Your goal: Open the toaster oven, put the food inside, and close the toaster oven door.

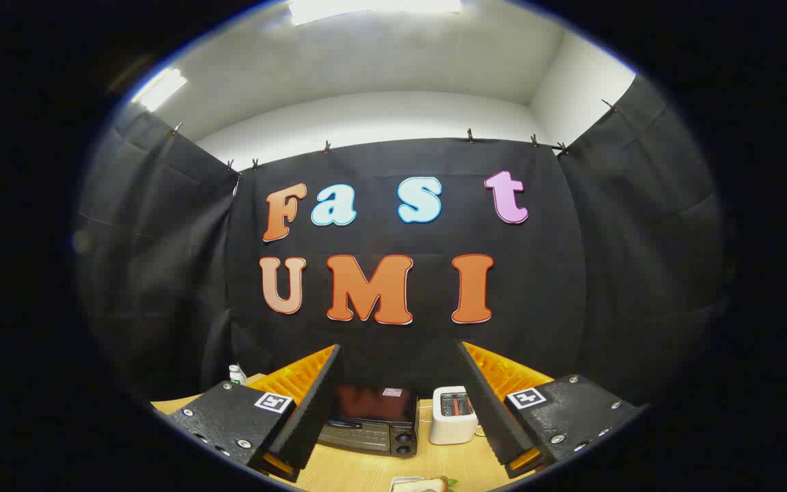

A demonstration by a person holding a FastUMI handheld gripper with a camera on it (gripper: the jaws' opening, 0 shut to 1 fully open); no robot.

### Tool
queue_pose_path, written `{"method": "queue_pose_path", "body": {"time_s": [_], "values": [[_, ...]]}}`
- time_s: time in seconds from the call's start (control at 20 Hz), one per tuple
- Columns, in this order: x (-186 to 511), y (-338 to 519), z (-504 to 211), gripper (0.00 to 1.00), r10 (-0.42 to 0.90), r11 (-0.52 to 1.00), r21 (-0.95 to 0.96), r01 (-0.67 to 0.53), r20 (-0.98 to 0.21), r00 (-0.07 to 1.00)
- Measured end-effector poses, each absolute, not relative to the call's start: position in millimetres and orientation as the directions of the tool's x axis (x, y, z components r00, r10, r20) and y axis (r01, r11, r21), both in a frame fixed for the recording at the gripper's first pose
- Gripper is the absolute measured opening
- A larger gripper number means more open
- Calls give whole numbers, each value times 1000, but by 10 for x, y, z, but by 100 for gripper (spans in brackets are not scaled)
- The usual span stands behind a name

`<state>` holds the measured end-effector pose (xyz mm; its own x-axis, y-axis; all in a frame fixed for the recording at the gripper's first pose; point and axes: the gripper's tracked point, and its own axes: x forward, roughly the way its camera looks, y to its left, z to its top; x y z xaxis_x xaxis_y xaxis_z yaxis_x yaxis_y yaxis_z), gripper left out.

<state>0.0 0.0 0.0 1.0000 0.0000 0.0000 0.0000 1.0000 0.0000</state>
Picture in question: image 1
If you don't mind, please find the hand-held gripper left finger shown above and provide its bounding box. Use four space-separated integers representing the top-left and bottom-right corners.
168 344 342 482

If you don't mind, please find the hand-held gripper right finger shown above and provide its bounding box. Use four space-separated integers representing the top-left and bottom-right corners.
458 341 644 479

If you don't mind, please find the black toaster oven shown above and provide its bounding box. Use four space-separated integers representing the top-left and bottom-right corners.
316 384 419 459

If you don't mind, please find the lettuce sandwich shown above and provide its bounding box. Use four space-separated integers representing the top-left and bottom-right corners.
393 476 459 492

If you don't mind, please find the white pop-up toaster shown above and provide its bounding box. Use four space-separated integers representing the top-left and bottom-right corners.
430 386 480 446

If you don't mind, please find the ceiling light panel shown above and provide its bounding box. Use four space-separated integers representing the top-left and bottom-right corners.
288 0 462 27
133 67 188 112

